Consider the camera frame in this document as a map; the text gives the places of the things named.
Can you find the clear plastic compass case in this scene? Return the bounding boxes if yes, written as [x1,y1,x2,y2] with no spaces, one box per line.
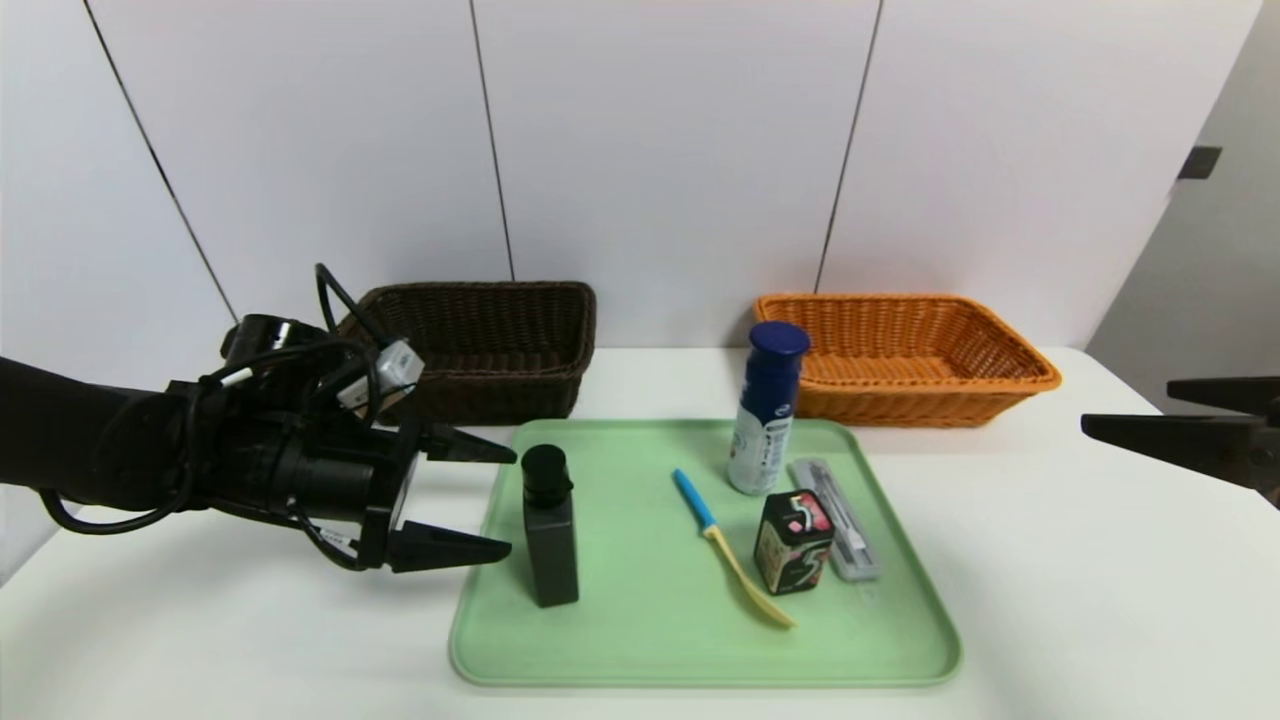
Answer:
[788,458,882,582]

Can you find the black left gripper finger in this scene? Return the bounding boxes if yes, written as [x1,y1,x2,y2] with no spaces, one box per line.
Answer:
[418,421,518,465]
[386,520,513,574]

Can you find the black gum box with pink print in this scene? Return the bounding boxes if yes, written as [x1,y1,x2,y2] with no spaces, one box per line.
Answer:
[753,489,836,596]

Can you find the light green plastic tray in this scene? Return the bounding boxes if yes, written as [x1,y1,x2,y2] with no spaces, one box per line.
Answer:
[449,418,963,688]

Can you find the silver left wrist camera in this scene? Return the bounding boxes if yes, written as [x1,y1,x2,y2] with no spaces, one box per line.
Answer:
[338,340,426,416]

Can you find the dark brown wicker basket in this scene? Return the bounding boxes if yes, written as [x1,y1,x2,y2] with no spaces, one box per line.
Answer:
[335,281,598,426]

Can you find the orange wicker basket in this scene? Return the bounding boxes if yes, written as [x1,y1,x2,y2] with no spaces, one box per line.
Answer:
[753,293,1063,429]

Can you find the white bottle with blue cap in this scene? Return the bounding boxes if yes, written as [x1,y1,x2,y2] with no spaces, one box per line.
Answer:
[727,321,811,496]

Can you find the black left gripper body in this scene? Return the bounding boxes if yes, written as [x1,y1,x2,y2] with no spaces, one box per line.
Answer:
[272,412,427,570]

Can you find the black square pump bottle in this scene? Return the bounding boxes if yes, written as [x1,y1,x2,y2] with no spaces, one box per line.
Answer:
[521,444,581,608]

